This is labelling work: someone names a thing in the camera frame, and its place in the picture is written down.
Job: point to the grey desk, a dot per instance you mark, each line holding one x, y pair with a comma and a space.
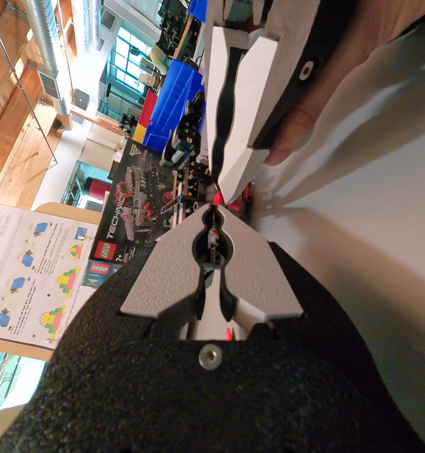
340, 283

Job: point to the blue plastic bin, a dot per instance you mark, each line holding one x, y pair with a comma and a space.
197, 6
177, 92

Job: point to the yellow plastic bin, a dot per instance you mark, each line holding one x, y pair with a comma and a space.
142, 131

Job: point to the red plastic bin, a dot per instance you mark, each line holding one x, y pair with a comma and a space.
151, 106

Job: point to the maroon cylinder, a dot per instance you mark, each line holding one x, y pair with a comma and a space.
100, 191

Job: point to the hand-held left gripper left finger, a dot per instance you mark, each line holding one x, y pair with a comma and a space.
159, 279

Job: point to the silver ventilation duct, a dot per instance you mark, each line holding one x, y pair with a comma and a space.
46, 46

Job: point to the instruction poster sheet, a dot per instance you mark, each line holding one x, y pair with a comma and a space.
28, 265

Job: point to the dark toy set box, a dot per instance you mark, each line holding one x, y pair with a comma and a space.
127, 212

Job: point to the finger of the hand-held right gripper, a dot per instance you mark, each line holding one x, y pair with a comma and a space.
251, 106
221, 60

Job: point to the red toy claw piece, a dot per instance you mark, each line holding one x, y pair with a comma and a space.
219, 198

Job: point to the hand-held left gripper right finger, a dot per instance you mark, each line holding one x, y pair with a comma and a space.
265, 279

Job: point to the large glass window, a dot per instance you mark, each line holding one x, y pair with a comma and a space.
134, 60

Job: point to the toy vehicle model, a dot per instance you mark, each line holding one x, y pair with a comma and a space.
184, 141

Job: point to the black wall speaker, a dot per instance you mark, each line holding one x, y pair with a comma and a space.
81, 98

